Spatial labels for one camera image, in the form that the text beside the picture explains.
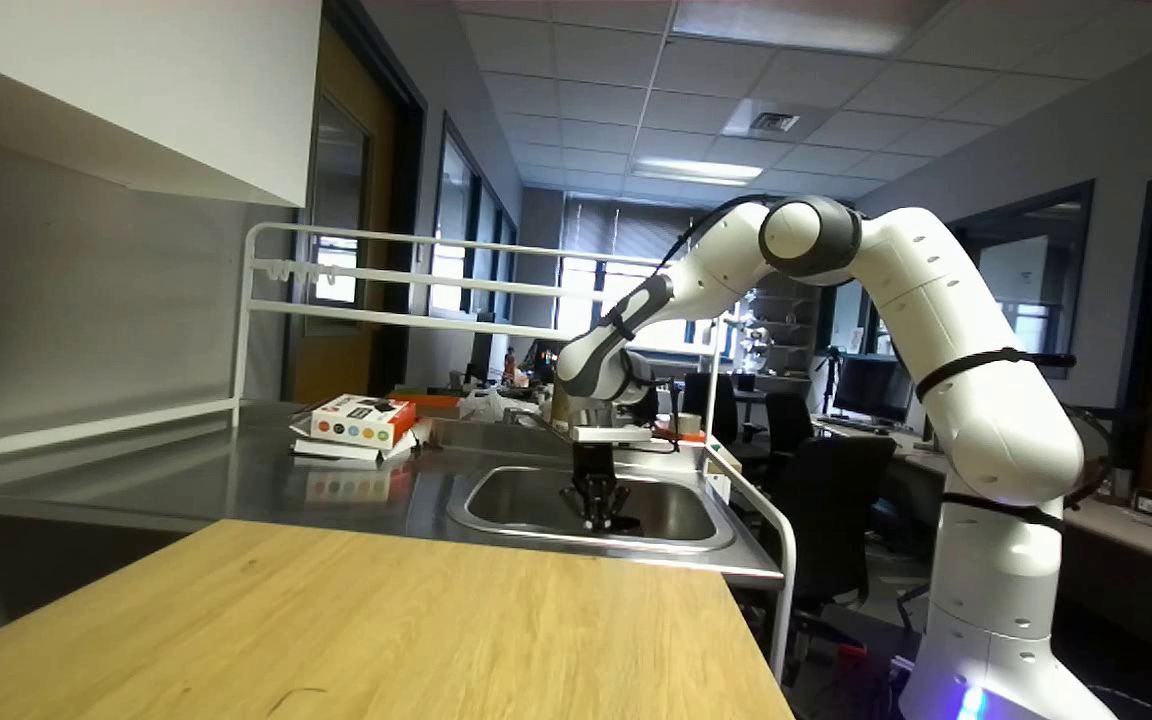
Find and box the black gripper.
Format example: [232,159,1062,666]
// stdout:
[555,437,640,537]

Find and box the steel sink basin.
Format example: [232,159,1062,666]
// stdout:
[447,462,741,559]

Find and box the stainless steel sink counter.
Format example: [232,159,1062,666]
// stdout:
[0,397,788,584]

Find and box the clear plastic bag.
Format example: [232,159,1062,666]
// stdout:
[457,380,517,430]

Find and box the orange flat item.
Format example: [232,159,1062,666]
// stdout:
[392,385,467,421]

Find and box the black office chair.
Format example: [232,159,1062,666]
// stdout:
[765,397,904,621]

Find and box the white colourful printed box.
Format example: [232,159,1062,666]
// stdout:
[309,392,426,454]

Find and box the flat white book stack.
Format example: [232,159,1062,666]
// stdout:
[285,418,435,467]

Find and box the dark computer monitor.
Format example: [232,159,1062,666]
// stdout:
[827,352,923,432]

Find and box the rectangular ceiling light panel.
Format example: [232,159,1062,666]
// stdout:
[633,151,767,191]

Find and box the brown wooden door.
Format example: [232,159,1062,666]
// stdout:
[279,10,428,409]

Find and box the large ceiling light panel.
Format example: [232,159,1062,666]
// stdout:
[667,0,944,60]

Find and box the office desk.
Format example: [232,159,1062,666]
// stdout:
[1062,494,1152,584]

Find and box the white wall cabinet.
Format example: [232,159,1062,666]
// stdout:
[0,0,328,211]

